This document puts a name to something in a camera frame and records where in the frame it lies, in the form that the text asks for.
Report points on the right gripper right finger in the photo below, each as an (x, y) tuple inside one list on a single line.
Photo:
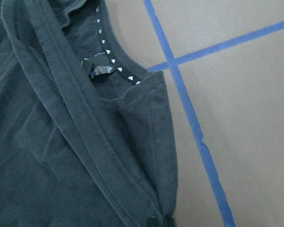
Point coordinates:
[(169, 222)]

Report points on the black printed t-shirt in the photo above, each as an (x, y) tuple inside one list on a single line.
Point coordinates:
[(86, 133)]

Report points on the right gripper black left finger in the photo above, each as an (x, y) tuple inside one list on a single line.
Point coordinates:
[(153, 222)]

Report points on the blue tape grid lines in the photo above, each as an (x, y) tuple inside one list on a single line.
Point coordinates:
[(227, 61)]

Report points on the brown paper table cover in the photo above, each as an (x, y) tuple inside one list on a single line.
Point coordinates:
[(196, 204)]

